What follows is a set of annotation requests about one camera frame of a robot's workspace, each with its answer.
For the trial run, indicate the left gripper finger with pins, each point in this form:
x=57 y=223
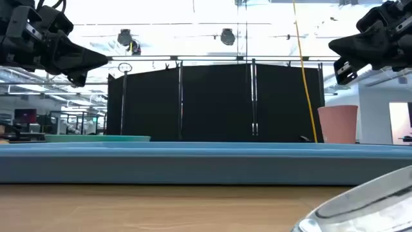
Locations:
x=71 y=64
x=71 y=45

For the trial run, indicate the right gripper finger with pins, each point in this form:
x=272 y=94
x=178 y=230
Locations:
x=370 y=38
x=370 y=56

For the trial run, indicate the pink plastic cup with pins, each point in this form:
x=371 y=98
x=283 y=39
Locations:
x=338 y=124

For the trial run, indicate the teal round plate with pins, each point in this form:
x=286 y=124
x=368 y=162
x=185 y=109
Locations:
x=96 y=138

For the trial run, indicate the silver metal spoon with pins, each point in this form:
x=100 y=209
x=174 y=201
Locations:
x=370 y=206

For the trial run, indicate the blue plastic tray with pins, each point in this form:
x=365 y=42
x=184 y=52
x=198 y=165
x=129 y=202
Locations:
x=193 y=164

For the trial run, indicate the round sign pole stand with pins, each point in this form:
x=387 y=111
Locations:
x=123 y=96

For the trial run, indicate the dark red monitor screen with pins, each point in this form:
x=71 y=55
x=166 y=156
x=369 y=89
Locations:
x=25 y=116

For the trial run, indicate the black folding partition screen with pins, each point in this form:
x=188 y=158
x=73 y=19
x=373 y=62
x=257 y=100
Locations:
x=215 y=103

